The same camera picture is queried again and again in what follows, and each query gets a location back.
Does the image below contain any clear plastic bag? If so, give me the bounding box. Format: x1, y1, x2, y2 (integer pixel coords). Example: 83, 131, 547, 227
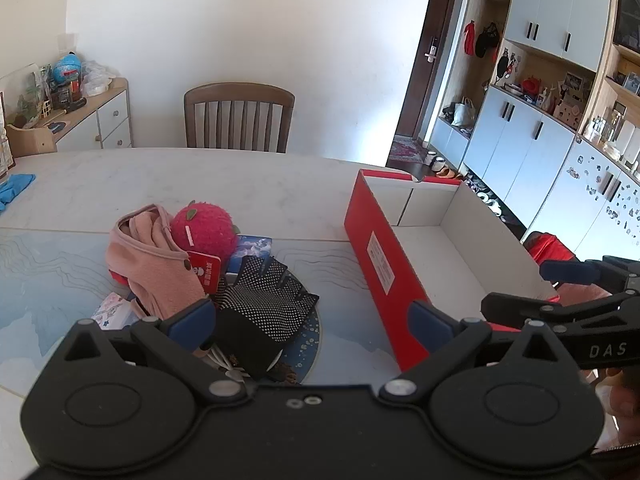
80, 60, 117, 97

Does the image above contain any pink plush ball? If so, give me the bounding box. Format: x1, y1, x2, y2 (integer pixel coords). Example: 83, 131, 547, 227
170, 201, 240, 267

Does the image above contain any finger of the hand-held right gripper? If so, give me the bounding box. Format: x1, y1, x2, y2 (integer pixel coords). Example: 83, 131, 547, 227
481, 290, 640, 333
539, 255, 640, 293

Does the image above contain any blue cloth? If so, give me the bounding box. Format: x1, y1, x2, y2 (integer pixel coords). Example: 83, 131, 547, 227
0, 174, 37, 213

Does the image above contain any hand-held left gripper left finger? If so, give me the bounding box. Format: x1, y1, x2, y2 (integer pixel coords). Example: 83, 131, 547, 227
62, 299, 248, 405

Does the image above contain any light wooden box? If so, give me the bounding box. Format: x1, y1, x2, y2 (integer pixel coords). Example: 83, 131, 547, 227
5, 122, 57, 158

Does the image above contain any row of shoes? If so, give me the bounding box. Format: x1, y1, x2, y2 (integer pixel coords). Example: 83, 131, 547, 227
425, 152, 521, 221

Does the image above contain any pink fleece garment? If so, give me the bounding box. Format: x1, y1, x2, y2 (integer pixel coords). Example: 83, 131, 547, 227
106, 204, 216, 321

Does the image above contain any red cardboard box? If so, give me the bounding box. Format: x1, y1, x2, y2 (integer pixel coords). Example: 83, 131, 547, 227
344, 169, 558, 373

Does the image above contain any round dark blue plate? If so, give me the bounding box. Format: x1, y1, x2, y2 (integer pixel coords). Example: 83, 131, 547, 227
270, 305, 323, 386

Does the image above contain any white patterned tissue pack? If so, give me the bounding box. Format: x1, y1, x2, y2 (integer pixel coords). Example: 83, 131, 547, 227
91, 292, 138, 331

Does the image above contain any person's right hand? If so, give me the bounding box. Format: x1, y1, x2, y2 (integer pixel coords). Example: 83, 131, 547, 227
595, 367, 640, 451

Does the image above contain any white fridge with magnets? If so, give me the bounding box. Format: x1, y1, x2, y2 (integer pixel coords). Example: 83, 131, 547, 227
527, 137, 640, 261

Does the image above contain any blue globe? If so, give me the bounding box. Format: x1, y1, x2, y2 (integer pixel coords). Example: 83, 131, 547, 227
54, 52, 83, 83

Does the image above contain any red cloth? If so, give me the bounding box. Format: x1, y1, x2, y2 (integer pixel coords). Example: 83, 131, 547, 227
522, 231, 581, 265

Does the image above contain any white sideboard cabinet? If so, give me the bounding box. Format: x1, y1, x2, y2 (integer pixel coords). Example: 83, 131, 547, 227
52, 78, 133, 153

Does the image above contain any black dotted glove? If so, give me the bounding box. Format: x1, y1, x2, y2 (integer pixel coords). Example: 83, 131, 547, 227
212, 282, 321, 381
232, 256, 308, 306

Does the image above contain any white cable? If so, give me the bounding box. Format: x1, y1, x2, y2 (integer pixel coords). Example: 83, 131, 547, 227
202, 345, 248, 378

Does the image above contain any white wall cabinet unit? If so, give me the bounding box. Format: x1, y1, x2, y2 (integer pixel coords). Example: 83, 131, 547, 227
430, 0, 640, 261

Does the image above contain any red paper tag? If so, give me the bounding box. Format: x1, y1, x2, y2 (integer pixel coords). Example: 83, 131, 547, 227
187, 251, 222, 296

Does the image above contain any red patterned rug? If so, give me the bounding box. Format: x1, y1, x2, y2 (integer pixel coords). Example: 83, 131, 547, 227
389, 136, 431, 163

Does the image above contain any blue tissue pack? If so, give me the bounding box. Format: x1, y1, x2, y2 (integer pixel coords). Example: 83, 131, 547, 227
225, 235, 273, 276

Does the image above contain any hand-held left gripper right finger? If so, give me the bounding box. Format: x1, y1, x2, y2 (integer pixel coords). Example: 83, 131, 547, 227
379, 300, 583, 405

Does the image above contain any grey tote bag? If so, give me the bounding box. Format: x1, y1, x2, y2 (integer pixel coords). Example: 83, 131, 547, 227
452, 97, 478, 128

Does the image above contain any dark wooden door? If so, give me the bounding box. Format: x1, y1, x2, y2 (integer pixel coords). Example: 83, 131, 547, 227
409, 0, 461, 141

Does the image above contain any brown wooden chair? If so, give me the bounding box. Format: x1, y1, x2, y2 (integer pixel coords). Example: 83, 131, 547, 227
183, 82, 296, 154

